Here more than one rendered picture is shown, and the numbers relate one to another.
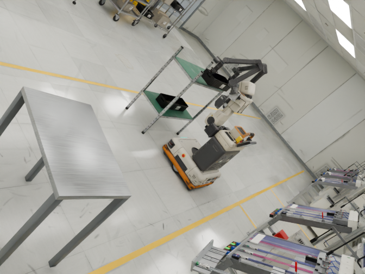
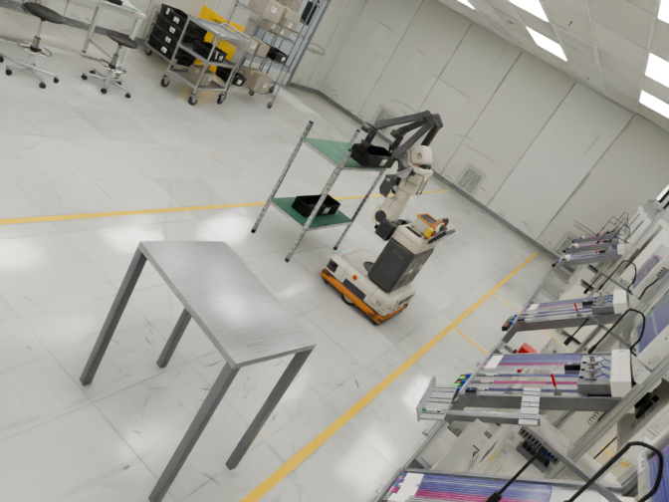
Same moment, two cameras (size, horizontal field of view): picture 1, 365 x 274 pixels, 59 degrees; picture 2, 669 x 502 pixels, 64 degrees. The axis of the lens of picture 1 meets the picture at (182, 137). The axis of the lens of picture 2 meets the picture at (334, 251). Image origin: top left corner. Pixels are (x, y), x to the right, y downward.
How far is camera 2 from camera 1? 45 cm
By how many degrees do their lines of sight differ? 0
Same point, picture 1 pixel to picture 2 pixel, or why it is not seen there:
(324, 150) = (559, 212)
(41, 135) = (186, 297)
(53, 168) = (216, 333)
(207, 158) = (391, 272)
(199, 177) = (386, 302)
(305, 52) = (490, 71)
